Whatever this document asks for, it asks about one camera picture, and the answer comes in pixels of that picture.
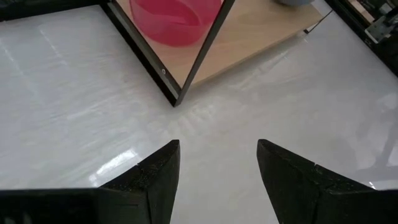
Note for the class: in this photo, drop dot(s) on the black metal table frame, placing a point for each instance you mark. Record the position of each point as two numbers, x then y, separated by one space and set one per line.
31 9

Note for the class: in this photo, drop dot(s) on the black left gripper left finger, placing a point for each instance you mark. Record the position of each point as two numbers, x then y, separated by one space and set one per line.
140 193

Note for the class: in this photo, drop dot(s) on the wooden shelf with black frame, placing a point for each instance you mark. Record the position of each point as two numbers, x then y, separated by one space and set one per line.
236 40

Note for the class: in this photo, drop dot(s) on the grey-blue bowl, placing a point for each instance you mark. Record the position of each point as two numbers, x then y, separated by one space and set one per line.
292 2

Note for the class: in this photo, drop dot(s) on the red translucent bowl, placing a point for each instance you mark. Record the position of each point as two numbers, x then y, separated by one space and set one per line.
174 28

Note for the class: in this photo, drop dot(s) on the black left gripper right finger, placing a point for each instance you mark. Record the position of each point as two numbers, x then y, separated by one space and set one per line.
311 196

